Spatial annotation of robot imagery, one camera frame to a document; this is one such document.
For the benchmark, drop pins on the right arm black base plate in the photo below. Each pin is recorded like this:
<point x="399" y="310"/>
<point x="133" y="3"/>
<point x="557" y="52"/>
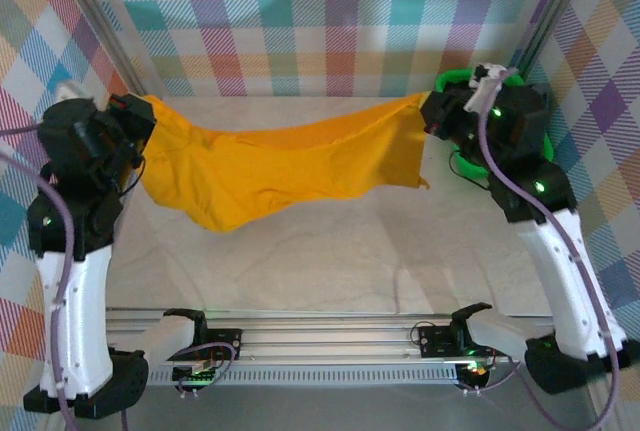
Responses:
<point x="437" y="340"/>

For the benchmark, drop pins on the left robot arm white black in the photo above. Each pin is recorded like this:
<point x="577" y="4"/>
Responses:
<point x="75" y="311"/>

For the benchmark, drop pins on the aluminium frame post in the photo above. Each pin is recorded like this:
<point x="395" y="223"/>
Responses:
<point x="100" y="16"/>

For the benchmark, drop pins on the green plastic bin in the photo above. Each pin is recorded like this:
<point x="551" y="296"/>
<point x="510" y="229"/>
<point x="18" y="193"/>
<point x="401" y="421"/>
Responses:
<point x="470" y="168"/>

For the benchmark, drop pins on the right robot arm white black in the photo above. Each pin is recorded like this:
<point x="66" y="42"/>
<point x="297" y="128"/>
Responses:
<point x="560" y="276"/>

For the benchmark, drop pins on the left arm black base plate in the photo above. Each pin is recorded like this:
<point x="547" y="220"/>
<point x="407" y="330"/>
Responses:
<point x="222" y="342"/>

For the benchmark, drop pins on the aluminium floor frame bar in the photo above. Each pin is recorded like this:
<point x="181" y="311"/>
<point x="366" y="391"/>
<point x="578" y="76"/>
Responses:
<point x="600" y="401"/>

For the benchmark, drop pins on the yellow t-shirt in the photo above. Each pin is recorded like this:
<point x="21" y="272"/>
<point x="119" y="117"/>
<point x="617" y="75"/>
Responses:
<point x="280" y="166"/>

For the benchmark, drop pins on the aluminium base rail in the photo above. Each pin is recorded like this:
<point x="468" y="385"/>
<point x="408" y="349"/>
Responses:
<point x="325" y="338"/>

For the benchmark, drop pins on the black t-shirt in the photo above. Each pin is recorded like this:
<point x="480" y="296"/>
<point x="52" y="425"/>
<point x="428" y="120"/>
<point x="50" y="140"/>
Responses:
<point x="456" y="85"/>

